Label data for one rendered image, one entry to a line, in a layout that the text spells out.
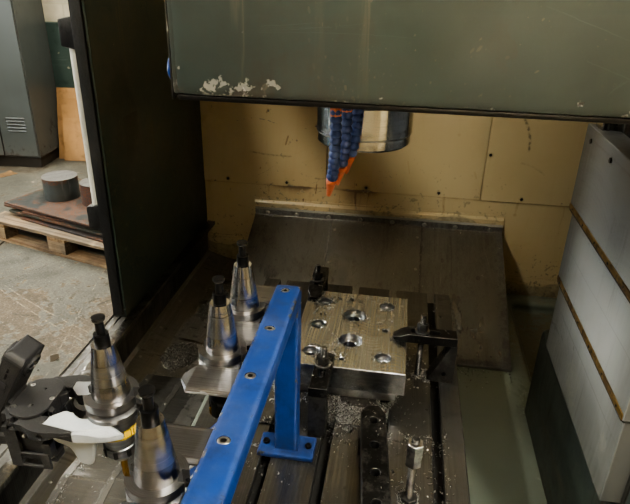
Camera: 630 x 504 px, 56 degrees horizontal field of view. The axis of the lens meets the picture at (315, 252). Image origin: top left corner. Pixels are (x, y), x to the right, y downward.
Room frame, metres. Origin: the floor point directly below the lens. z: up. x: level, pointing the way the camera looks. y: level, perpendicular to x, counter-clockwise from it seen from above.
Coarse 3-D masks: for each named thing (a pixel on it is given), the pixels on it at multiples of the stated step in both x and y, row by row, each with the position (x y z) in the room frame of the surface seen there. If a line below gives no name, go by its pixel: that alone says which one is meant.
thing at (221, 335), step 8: (224, 304) 0.64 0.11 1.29; (216, 312) 0.63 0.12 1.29; (224, 312) 0.64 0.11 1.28; (208, 320) 0.64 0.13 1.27; (216, 320) 0.63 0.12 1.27; (224, 320) 0.63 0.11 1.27; (232, 320) 0.64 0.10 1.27; (208, 328) 0.64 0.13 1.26; (216, 328) 0.63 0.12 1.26; (224, 328) 0.63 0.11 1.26; (232, 328) 0.64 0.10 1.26; (208, 336) 0.64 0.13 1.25; (216, 336) 0.63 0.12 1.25; (224, 336) 0.63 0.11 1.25; (232, 336) 0.64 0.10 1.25; (208, 344) 0.63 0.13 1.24; (216, 344) 0.63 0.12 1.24; (224, 344) 0.63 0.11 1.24; (232, 344) 0.63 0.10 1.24; (208, 352) 0.63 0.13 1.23; (216, 352) 0.63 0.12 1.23; (224, 352) 0.63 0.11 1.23; (232, 352) 0.63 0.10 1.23
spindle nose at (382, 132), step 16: (320, 112) 0.96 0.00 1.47; (368, 112) 0.91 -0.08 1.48; (384, 112) 0.91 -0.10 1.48; (400, 112) 0.93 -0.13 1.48; (320, 128) 0.96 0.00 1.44; (368, 128) 0.91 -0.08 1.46; (384, 128) 0.91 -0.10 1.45; (400, 128) 0.93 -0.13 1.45; (368, 144) 0.91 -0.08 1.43; (384, 144) 0.92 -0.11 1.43; (400, 144) 0.93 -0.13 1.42
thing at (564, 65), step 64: (192, 0) 0.69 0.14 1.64; (256, 0) 0.68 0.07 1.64; (320, 0) 0.67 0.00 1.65; (384, 0) 0.66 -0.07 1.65; (448, 0) 0.65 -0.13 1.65; (512, 0) 0.64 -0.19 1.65; (576, 0) 0.64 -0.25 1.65; (192, 64) 0.69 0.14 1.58; (256, 64) 0.68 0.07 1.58; (320, 64) 0.67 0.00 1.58; (384, 64) 0.66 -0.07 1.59; (448, 64) 0.65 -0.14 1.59; (512, 64) 0.64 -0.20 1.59; (576, 64) 0.63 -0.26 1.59
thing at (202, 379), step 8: (192, 368) 0.61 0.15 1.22; (200, 368) 0.61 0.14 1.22; (208, 368) 0.61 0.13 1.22; (216, 368) 0.61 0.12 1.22; (224, 368) 0.61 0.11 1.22; (232, 368) 0.62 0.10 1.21; (184, 376) 0.60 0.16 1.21; (192, 376) 0.59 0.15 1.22; (200, 376) 0.60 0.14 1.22; (208, 376) 0.60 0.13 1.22; (216, 376) 0.60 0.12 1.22; (224, 376) 0.60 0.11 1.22; (232, 376) 0.60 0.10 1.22; (184, 384) 0.58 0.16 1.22; (192, 384) 0.58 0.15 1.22; (200, 384) 0.58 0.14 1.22; (208, 384) 0.58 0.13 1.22; (216, 384) 0.58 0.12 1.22; (224, 384) 0.58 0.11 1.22; (232, 384) 0.58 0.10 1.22; (192, 392) 0.57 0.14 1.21; (200, 392) 0.57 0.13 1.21; (208, 392) 0.57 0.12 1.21; (216, 392) 0.57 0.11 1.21; (224, 392) 0.57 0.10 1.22
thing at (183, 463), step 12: (180, 456) 0.45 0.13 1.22; (132, 468) 0.44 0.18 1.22; (180, 468) 0.44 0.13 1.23; (132, 480) 0.42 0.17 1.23; (180, 480) 0.43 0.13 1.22; (132, 492) 0.41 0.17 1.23; (144, 492) 0.41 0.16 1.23; (156, 492) 0.41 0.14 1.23; (168, 492) 0.41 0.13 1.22; (180, 492) 0.41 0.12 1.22
